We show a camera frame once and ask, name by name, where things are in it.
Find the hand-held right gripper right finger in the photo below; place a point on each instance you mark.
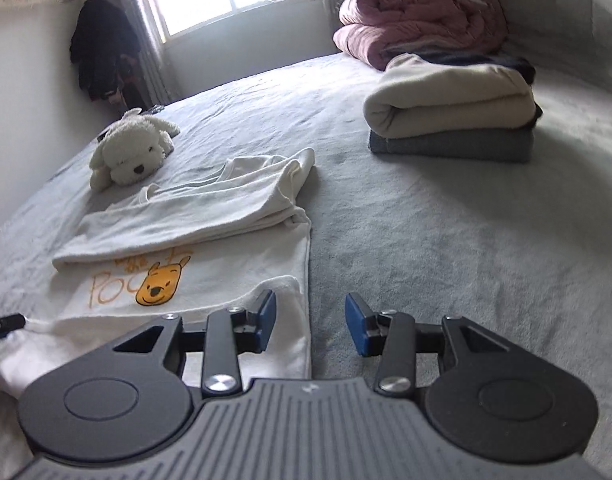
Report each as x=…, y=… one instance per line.
x=356, y=320

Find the grey quilted headboard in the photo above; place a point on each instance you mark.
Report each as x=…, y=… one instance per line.
x=561, y=10

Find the grey curtain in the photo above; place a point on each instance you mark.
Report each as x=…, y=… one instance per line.
x=331, y=0
x=146, y=50

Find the folded grey garment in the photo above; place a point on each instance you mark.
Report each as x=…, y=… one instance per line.
x=446, y=146

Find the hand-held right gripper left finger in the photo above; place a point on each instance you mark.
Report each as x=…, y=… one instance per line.
x=268, y=317

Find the dark hanging clothes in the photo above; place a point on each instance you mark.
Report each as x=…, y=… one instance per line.
x=96, y=40

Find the folded pink quilt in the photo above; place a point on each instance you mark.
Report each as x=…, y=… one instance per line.
x=411, y=10

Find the white bear print T-shirt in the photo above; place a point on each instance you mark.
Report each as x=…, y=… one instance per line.
x=186, y=215

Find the grey bed sheet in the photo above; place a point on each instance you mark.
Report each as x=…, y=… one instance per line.
x=436, y=235

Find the white plush dog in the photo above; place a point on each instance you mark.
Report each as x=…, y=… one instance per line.
x=131, y=150

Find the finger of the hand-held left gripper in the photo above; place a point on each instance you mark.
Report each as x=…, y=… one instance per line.
x=6, y=324

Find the folded cream and black garment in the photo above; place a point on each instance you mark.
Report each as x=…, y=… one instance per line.
x=446, y=95

